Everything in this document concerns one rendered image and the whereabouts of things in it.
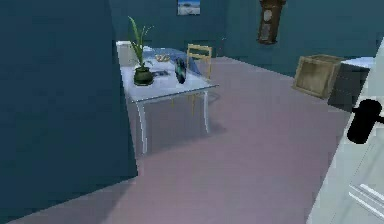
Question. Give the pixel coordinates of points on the white room door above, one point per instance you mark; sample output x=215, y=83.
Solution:
x=358, y=173

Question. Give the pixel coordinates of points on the light wooden crate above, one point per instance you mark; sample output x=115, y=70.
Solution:
x=314, y=76

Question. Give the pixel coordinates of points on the dark grey cabinet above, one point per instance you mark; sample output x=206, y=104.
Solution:
x=348, y=85

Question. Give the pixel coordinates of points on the framed sky picture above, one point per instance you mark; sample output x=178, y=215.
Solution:
x=188, y=6

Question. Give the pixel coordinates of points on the white glass-top table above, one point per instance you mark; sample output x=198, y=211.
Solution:
x=166, y=87

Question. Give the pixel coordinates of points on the dark blue-green vase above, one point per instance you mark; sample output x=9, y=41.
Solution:
x=180, y=71

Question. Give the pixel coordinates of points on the brown wall pendulum clock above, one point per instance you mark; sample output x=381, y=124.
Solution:
x=268, y=20

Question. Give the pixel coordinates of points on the green potted house plant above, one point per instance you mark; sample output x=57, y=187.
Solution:
x=142, y=74

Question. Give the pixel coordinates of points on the light wooden chair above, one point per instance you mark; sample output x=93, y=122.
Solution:
x=199, y=53

